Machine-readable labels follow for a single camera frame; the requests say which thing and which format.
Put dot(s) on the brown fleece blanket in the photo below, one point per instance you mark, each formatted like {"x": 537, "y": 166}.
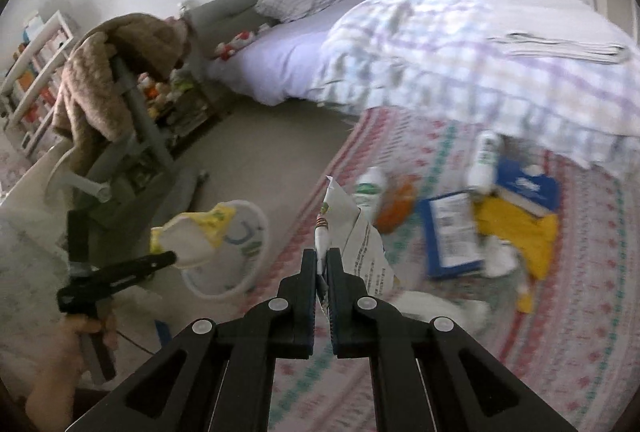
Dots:
{"x": 100, "y": 77}

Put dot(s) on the white bookshelf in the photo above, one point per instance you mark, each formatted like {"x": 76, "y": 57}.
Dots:
{"x": 35, "y": 72}

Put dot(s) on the orange packet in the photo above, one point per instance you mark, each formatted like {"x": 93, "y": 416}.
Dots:
{"x": 395, "y": 204}

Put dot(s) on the red white plush toy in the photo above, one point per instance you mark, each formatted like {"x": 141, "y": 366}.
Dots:
{"x": 235, "y": 44}

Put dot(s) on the yellow packet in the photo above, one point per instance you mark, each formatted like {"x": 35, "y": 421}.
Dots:
{"x": 520, "y": 232}

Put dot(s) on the white plastic bin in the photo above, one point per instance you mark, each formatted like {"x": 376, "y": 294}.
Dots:
{"x": 235, "y": 272}

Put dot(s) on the folded white cloth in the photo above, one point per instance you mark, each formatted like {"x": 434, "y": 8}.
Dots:
{"x": 560, "y": 47}

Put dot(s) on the blue box with white label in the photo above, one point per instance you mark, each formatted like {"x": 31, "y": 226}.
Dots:
{"x": 450, "y": 237}

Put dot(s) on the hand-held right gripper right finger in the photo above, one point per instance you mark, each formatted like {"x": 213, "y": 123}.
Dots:
{"x": 334, "y": 277}

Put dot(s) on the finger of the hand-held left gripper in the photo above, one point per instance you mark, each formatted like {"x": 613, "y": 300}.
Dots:
{"x": 140, "y": 268}

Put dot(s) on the yellow white plastic bag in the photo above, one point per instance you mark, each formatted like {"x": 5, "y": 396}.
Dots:
{"x": 192, "y": 234}

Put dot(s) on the bed with lilac sheet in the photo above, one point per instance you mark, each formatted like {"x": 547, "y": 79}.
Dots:
{"x": 280, "y": 57}

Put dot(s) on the person's left forearm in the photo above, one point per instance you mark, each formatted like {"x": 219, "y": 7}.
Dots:
{"x": 50, "y": 387}

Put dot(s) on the white speckled cushion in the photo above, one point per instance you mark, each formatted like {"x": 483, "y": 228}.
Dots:
{"x": 30, "y": 272}

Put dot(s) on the white bottle with green label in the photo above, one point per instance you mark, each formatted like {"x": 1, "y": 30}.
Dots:
{"x": 484, "y": 157}
{"x": 371, "y": 192}

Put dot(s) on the grey rolling chair base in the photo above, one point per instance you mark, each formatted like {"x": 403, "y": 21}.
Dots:
{"x": 140, "y": 147}

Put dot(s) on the small yellow scrap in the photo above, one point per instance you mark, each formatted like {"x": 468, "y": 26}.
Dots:
{"x": 525, "y": 297}

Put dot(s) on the white printed paper wrapper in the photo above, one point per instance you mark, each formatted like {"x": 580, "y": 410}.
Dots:
{"x": 365, "y": 252}

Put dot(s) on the crumpled white tissue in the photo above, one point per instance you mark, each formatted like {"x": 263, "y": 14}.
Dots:
{"x": 500, "y": 257}

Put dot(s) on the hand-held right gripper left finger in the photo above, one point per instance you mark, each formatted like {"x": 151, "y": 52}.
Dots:
{"x": 311, "y": 277}

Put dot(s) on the blue flat board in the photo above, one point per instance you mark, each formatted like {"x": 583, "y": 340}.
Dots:
{"x": 162, "y": 334}

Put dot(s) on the patterned pink green rug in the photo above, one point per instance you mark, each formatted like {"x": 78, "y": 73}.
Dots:
{"x": 575, "y": 287}

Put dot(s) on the low wooden shelf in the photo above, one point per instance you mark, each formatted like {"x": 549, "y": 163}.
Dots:
{"x": 192, "y": 119}

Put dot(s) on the blue tissue pack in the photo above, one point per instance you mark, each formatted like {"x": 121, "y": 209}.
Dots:
{"x": 530, "y": 184}

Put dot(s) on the lilac checked blanket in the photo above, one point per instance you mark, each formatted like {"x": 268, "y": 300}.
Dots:
{"x": 450, "y": 62}

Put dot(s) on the person's left hand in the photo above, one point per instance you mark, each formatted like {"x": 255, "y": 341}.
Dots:
{"x": 67, "y": 337}

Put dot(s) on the pile of plush toys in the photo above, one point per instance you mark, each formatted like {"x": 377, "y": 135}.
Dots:
{"x": 162, "y": 92}

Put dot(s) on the white plastic sheet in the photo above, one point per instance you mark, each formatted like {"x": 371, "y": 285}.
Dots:
{"x": 440, "y": 307}

